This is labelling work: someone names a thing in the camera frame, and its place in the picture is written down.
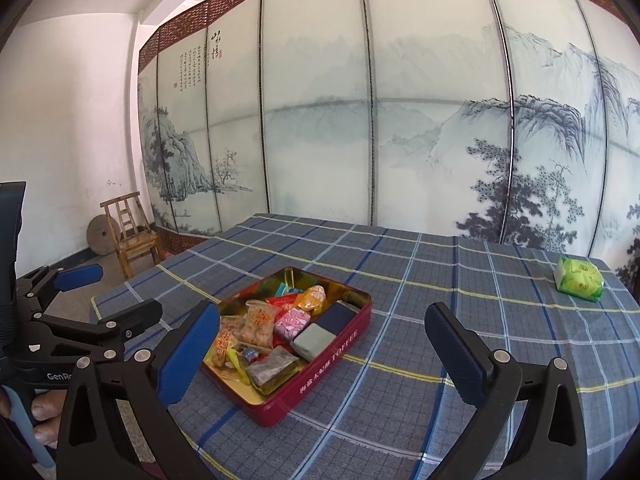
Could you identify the small light wooden chair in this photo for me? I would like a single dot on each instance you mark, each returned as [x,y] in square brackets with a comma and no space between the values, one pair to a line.
[135,245]

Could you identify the yellow-green dark snack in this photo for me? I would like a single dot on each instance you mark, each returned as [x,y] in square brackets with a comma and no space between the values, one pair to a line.
[272,370]

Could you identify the orange snack packet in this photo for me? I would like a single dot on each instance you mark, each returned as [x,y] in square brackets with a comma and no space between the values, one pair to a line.
[311,300]

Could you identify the person's left hand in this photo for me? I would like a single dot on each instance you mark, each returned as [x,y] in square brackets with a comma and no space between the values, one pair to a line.
[47,407]

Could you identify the red and gold tin box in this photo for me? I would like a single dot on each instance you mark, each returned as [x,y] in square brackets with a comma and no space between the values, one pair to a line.
[320,375]

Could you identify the pink snack packet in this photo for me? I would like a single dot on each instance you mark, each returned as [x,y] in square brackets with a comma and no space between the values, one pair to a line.
[292,322]

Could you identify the blue plaid tablecloth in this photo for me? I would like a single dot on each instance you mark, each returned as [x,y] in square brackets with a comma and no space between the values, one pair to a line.
[450,270]

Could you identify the round millstone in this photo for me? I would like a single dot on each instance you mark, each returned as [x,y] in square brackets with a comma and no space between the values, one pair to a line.
[100,235]

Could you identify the green tissue pack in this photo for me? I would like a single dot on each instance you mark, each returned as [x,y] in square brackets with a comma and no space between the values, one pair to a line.
[580,280]

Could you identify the red snack packet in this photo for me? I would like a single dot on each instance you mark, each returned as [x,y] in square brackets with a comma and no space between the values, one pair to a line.
[282,302]

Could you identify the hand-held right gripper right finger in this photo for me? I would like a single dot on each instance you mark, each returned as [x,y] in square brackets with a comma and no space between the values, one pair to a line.
[457,347]

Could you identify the blue candy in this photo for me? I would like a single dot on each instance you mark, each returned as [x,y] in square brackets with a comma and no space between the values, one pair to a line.
[251,356]
[284,289]

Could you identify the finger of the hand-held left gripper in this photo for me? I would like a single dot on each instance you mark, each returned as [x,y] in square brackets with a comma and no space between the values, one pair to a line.
[80,276]
[130,317]

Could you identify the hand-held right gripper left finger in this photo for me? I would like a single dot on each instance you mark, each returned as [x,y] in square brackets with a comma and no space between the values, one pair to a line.
[185,355]

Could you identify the navy and pale blue packet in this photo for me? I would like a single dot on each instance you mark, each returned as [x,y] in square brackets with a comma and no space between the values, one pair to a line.
[340,317]

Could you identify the painted folding screen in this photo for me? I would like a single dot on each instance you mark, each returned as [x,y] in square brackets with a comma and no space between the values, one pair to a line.
[320,85]

